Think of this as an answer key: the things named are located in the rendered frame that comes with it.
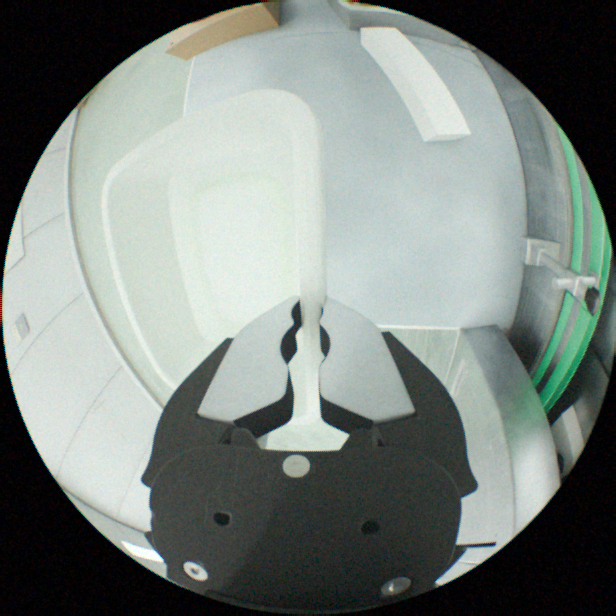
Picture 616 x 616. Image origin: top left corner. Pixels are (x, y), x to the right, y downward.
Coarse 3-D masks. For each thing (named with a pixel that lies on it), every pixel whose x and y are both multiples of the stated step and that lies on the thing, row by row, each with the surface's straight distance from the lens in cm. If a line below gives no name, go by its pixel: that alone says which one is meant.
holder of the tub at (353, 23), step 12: (336, 0) 52; (336, 12) 57; (348, 12) 46; (360, 12) 47; (372, 12) 47; (384, 12) 48; (348, 24) 49; (360, 24) 49; (372, 24) 50; (384, 24) 50; (396, 24) 51; (408, 24) 51; (420, 24) 51; (432, 24) 51; (420, 36) 55; (432, 36) 55; (444, 36) 55; (456, 36) 55; (468, 48) 61
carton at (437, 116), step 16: (368, 32) 42; (384, 32) 43; (368, 48) 44; (384, 48) 39; (400, 48) 40; (384, 64) 41; (400, 64) 37; (416, 64) 38; (400, 80) 37; (416, 80) 36; (432, 80) 37; (416, 96) 34; (432, 96) 35; (448, 96) 37; (416, 112) 36; (432, 112) 33; (448, 112) 35; (432, 128) 33; (448, 128) 34; (464, 128) 35
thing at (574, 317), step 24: (576, 168) 43; (576, 192) 43; (576, 216) 43; (600, 216) 41; (576, 240) 43; (600, 240) 40; (576, 264) 43; (600, 264) 41; (576, 312) 45; (552, 336) 49; (576, 336) 45; (552, 360) 50; (552, 384) 50
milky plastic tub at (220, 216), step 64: (192, 128) 12; (256, 128) 13; (320, 128) 10; (128, 192) 21; (192, 192) 21; (256, 192) 17; (320, 192) 9; (128, 256) 20; (192, 256) 22; (256, 256) 18; (320, 256) 9; (192, 320) 26
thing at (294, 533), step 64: (192, 448) 6; (256, 448) 6; (384, 448) 5; (192, 512) 6; (256, 512) 5; (320, 512) 5; (384, 512) 5; (448, 512) 6; (192, 576) 6; (256, 576) 5; (320, 576) 5; (384, 576) 5
